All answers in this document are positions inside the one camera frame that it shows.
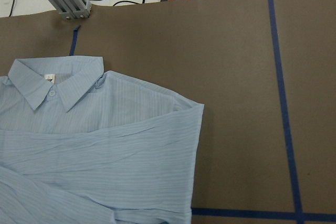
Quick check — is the light blue button-up shirt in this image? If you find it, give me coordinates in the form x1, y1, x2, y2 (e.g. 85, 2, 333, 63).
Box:
1, 56, 204, 223

